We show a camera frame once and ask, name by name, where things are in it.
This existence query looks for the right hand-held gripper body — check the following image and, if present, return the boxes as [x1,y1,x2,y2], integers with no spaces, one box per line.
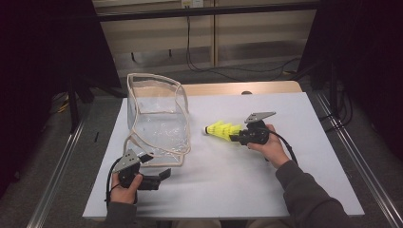
[240,111,277,146]

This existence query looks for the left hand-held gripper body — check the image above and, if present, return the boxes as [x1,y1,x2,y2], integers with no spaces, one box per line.
[112,149,162,191]

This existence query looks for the clear plastic bag beige trim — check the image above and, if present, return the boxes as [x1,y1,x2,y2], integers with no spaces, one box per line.
[122,72,192,168]

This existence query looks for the person's left hand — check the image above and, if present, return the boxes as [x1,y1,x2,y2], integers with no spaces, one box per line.
[109,173,144,204]

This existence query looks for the person's right hand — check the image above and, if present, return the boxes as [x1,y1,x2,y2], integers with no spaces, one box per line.
[246,124,291,170]

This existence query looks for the white board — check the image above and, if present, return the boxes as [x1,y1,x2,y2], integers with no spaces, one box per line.
[82,92,365,220]

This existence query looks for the wooden table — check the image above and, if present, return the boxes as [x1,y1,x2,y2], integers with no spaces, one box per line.
[182,80,303,97]

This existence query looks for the person's left leg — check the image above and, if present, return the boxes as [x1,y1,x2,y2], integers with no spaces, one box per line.
[175,219,222,228]

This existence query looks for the person's leg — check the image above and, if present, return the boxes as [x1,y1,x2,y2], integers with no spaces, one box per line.
[175,219,222,228]
[246,218,291,228]

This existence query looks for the black stand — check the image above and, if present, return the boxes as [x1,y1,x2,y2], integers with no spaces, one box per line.
[66,75,96,134]

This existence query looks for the person's right leg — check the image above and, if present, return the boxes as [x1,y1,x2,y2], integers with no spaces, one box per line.
[246,218,291,228]

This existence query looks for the black horizontal bar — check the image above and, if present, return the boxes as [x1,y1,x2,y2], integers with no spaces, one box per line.
[94,2,321,23]

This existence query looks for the dark curtain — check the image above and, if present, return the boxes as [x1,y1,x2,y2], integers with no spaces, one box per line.
[297,0,403,160]
[0,0,122,198]

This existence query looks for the left hand-held gripper cable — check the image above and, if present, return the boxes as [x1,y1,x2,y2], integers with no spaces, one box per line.
[105,157,124,203]

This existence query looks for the hand-held gripper cable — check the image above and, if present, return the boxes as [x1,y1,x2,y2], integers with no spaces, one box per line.
[105,157,124,203]
[269,131,299,165]

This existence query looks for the right hand-held gripper cable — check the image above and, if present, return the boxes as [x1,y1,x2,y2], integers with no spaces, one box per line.
[269,131,299,165]

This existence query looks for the metal floor rail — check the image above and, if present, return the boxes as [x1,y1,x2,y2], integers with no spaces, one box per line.
[317,93,403,228]
[27,120,86,228]

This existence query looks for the yellow cable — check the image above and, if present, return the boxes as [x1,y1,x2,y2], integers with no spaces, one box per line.
[56,98,70,114]

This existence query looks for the black floor cables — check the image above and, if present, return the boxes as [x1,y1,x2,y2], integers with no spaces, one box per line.
[317,82,355,132]

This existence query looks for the black wall cable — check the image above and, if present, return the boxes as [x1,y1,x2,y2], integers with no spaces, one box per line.
[184,15,302,82]

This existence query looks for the white wall socket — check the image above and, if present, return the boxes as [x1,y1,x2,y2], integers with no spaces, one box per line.
[181,0,204,9]

